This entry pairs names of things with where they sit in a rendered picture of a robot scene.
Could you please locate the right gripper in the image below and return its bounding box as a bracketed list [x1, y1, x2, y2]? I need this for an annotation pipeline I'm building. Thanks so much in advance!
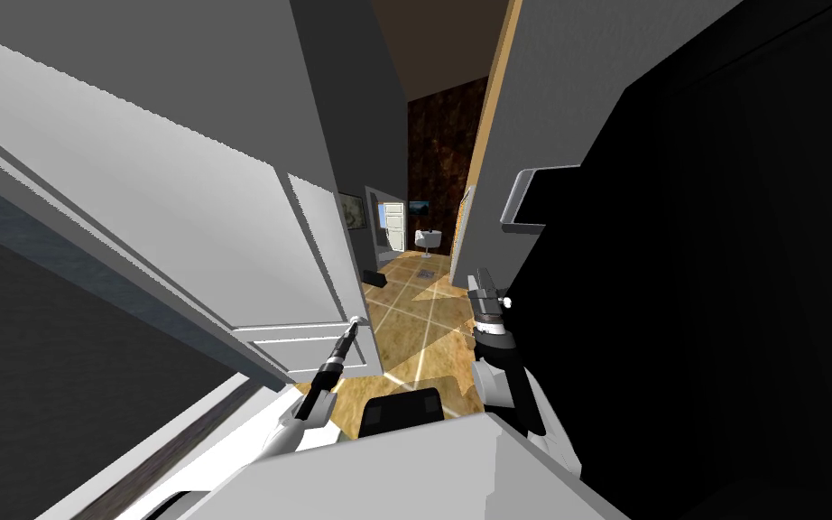
[467, 267, 513, 324]

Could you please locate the small white door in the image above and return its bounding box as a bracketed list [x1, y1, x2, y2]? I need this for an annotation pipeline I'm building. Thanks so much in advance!
[378, 201, 407, 251]

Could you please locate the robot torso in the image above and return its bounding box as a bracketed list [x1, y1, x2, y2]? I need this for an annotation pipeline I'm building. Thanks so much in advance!
[116, 386, 631, 520]

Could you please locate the white panelled door leaf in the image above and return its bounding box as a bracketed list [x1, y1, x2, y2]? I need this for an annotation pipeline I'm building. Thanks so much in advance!
[0, 17, 388, 395]

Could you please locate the grey curved bar handle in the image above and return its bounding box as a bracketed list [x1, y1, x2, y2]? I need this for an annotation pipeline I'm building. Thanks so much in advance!
[499, 165, 582, 235]

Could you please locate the framed wall picture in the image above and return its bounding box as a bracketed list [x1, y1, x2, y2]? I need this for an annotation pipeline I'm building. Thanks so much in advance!
[337, 190, 369, 232]

